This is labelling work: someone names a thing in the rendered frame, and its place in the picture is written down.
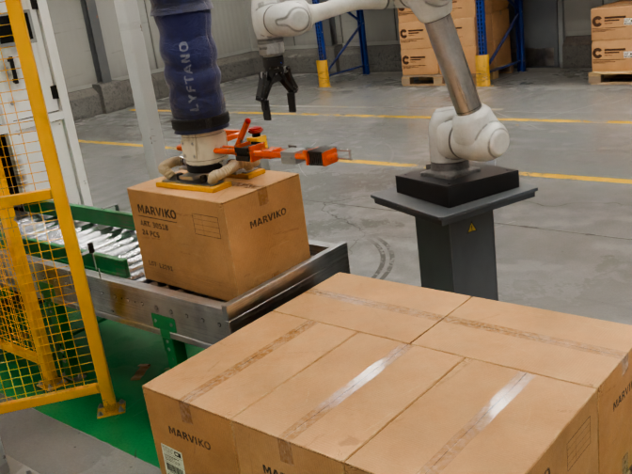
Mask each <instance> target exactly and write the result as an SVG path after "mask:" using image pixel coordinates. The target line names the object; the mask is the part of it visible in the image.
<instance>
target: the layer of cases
mask: <svg viewBox="0 0 632 474"><path fill-rule="evenodd" d="M142 388H143V393H144V397H145V402H146V406H147V410H148V414H149V418H150V426H151V430H152V434H153V439H154V443H155V448H156V451H157V456H158V460H159V464H160V468H161V472H162V474H625V473H626V472H627V470H628V469H629V468H630V467H631V465H632V325H629V324H619V323H614V322H609V321H604V320H598V319H594V318H588V317H583V316H577V315H573V314H567V313H562V312H557V311H552V310H546V309H541V308H532V307H526V306H521V305H516V304H511V303H505V302H500V301H495V300H490V299H484V298H480V297H474V296H473V297H471V296H469V295H463V294H459V293H454V292H444V291H439V290H434V289H428V288H423V287H418V286H413V285H407V284H402V283H397V282H392V281H386V280H382V279H376V278H371V277H365V276H356V275H351V274H345V273H341V272H339V273H337V274H335V275H333V276H332V277H330V278H328V279H327V280H325V281H323V282H321V283H320V284H318V285H316V286H314V287H313V288H311V289H309V290H308V291H306V292H303V293H302V294H300V295H298V296H296V297H295V298H294V299H292V300H290V301H289V302H287V303H285V304H284V305H282V306H280V307H278V308H276V309H274V310H273V311H271V312H269V313H267V314H265V315H264V316H262V317H260V318H259V319H258V320H256V321H254V322H253V323H251V324H248V325H247V326H245V327H243V328H241V329H240V330H238V331H236V332H234V333H233V334H231V335H229V336H227V337H226V338H224V339H222V340H220V341H219V342H217V343H216V344H214V345H212V346H210V347H209V348H207V349H205V350H203V351H202V352H200V353H198V354H197V355H194V356H192V357H191V358H189V359H187V360H185V361H184V362H182V363H181V364H179V365H178V366H176V367H174V368H172V369H171V370H169V371H167V372H165V373H163V374H161V375H160V376H158V377H156V378H154V379H153V380H151V381H149V382H148V383H147V384H145V385H143V386H142Z"/></svg>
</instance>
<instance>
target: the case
mask: <svg viewBox="0 0 632 474"><path fill-rule="evenodd" d="M164 179H167V178H166V177H165V176H163V177H160V178H156V179H153V180H150V181H147V182H142V183H140V184H137V185H134V186H131V187H128V188H127V191H128V196H129V200H130V204H131V209H132V214H133V219H134V226H135V231H136V236H137V240H138V244H139V249H140V254H141V258H142V262H143V267H144V272H145V276H146V278H147V279H150V280H154V281H158V282H161V283H165V284H167V285H171V286H174V287H178V288H182V289H185V290H188V291H191V292H197V293H201V294H205V295H208V296H211V297H214V298H218V299H221V300H225V301H229V300H231V299H233V298H235V297H237V296H239V295H241V294H243V293H244V292H247V291H249V290H251V289H253V288H255V287H257V286H258V285H260V284H261V283H263V282H265V281H267V280H269V279H271V278H273V277H275V276H277V275H279V274H281V273H283V272H285V271H287V270H288V269H290V268H292V267H294V266H295V265H297V264H299V263H301V262H302V261H305V260H307V259H309V258H310V252H309V245H308V233H307V225H306V218H305V212H304V204H303V198H302V191H301V184H300V177H299V173H291V172H281V171H273V170H265V173H264V174H261V175H259V176H257V177H254V178H252V179H249V180H246V179H236V178H224V179H222V180H220V181H224V182H231V187H228V188H226V189H223V190H221V191H218V192H216V193H206V192H198V191H189V190H182V189H173V188H165V187H157V186H156V182H158V181H161V180H164Z"/></svg>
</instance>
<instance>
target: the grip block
mask: <svg viewBox="0 0 632 474"><path fill-rule="evenodd" d="M261 148H265V142H255V141H252V142H251V144H250V141H246V142H244V143H242V144H239V145H236V146H234V150H235V157H236V161H245V162H250V161H251V162H255V161H258V160H260V159H262V157H260V156H254V155H253V151H254V150H261Z"/></svg>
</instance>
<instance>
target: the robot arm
mask: <svg viewBox="0 0 632 474"><path fill-rule="evenodd" d="M385 8H411V10H412V11H413V12H414V14H415V15H416V16H417V18H418V19H419V21H421V22H422V23H423V24H424V25H425V28H426V31H427V33H428V36H429V39H430V42H431V44H432V46H433V49H434V54H435V57H436V59H437V62H438V65H439V68H440V70H441V72H442V75H443V78H444V81H445V83H446V86H447V89H448V92H449V94H450V98H451V101H452V104H453V106H448V107H442V108H437V109H435V111H434V112H433V114H432V116H431V119H430V123H429V151H430V156H431V163H430V164H426V169H428V170H425V171H422V172H420V176H424V177H434V178H441V179H447V180H454V179H456V178H459V177H463V176H465V175H469V174H472V173H476V172H481V169H480V168H479V167H475V166H470V165H469V161H476V162H488V161H492V160H495V159H496V158H498V157H499V156H501V155H502V154H503V153H504V152H505V151H506V150H507V149H508V147H509V144H510V136H509V133H508V131H507V129H506V128H505V126H504V125H503V124H502V123H500V122H499V121H498V119H497V117H496V116H495V115H494V113H493V112H492V110H491V108H490V107H489V106H488V105H486V104H484V103H481V100H480V97H479V94H478V91H477V89H476V86H475V84H474V81H473V78H472V75H471V72H470V69H469V66H468V64H467V61H466V56H465V53H464V50H463V48H462V45H461V42H460V40H459V37H458V34H457V31H456V28H455V25H454V22H453V19H452V17H451V14H450V13H451V10H452V0H329V1H327V2H324V3H321V4H314V5H310V4H308V3H307V2H306V1H305V0H294V1H285V2H283V3H280V2H279V0H252V3H251V16H252V23H253V28H254V32H255V34H256V37H257V40H258V41H257V43H258V47H259V54H260V55H263V57H262V58H261V59H262V66H263V67H264V68H265V71H264V72H259V83H258V89H257V94H256V101H259V102H261V110H262V113H263V119H264V120H271V112H270V105H269V100H267V98H268V95H269V92H270V89H271V87H272V84H273V83H275V82H280V83H281V84H282V85H283V86H284V87H285V88H286V89H287V90H288V92H289V93H287V98H288V106H289V112H296V105H295V94H294V93H296V92H297V90H298V86H297V84H296V83H295V81H294V79H293V77H292V74H291V71H290V67H289V66H283V65H284V58H283V55H282V53H284V43H283V37H295V36H300V35H302V34H303V33H305V32H307V31H309V30H310V29H311V27H312V26H313V25H314V24H315V23H318V22H319V21H322V20H325V19H328V18H331V17H334V16H337V15H341V14H343V13H346V12H349V11H353V10H360V9H385ZM283 73H284V74H283ZM263 97H264V98H263ZM468 160H469V161H468Z"/></svg>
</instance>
